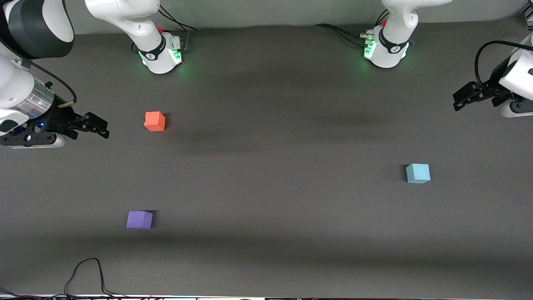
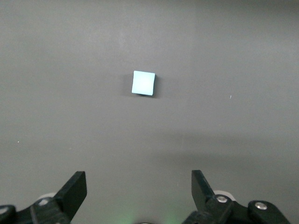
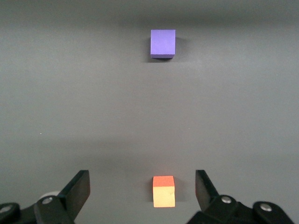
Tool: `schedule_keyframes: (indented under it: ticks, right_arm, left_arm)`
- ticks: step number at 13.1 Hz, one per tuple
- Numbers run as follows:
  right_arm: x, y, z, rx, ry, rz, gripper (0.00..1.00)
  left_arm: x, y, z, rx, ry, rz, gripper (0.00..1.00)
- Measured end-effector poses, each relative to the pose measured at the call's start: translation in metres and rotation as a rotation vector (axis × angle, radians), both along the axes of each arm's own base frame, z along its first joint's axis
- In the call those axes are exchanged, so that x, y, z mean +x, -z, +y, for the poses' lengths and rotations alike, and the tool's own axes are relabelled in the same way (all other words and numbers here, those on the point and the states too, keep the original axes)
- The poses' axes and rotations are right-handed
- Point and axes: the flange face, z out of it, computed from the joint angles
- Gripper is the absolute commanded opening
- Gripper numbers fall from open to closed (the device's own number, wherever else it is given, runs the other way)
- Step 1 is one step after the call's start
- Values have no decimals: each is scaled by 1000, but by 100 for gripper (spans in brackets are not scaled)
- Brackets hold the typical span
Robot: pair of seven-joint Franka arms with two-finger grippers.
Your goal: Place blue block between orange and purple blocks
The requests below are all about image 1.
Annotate light blue foam block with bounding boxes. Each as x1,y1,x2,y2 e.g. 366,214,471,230
406,163,431,184

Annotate orange foam block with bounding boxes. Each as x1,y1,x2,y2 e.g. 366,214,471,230
144,111,166,132

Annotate black left arm base cables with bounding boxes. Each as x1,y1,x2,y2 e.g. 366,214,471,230
314,8,390,47

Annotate thin black loose cable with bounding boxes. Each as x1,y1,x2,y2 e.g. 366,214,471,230
0,257,127,300

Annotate black right arm base cables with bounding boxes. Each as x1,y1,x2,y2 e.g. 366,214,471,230
157,4,198,53

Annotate black arm base cables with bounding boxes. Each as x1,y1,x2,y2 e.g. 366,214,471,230
157,4,198,53
314,8,390,47

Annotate purple foam block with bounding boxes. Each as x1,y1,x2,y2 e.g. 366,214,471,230
126,211,153,230

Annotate dark grey table cover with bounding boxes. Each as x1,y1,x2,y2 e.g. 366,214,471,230
0,19,533,298

